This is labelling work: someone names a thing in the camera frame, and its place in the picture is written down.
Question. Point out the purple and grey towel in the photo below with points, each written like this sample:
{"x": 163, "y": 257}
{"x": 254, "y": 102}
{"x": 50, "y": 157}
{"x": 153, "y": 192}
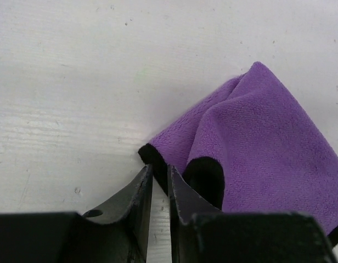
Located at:
{"x": 249, "y": 146}

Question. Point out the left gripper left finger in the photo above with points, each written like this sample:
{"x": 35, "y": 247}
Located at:
{"x": 115, "y": 231}

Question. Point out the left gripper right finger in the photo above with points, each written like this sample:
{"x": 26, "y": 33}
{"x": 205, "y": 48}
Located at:
{"x": 202, "y": 233}

